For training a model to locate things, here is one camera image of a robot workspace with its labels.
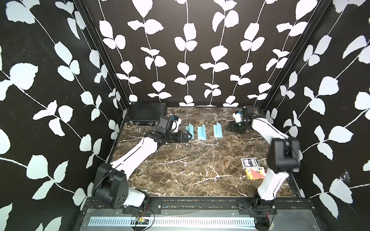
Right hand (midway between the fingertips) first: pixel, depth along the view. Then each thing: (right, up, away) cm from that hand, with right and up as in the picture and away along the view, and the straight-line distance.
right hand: (229, 126), depth 95 cm
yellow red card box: (+13, -28, -11) cm, 33 cm away
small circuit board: (-51, -47, -24) cm, 73 cm away
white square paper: (-5, -4, +10) cm, 12 cm away
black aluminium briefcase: (-65, +9, +26) cm, 71 cm away
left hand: (-28, -4, -13) cm, 32 cm away
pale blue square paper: (-26, -2, +11) cm, 28 cm away
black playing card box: (+11, -23, -7) cm, 26 cm away
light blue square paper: (-18, -5, +7) cm, 19 cm away
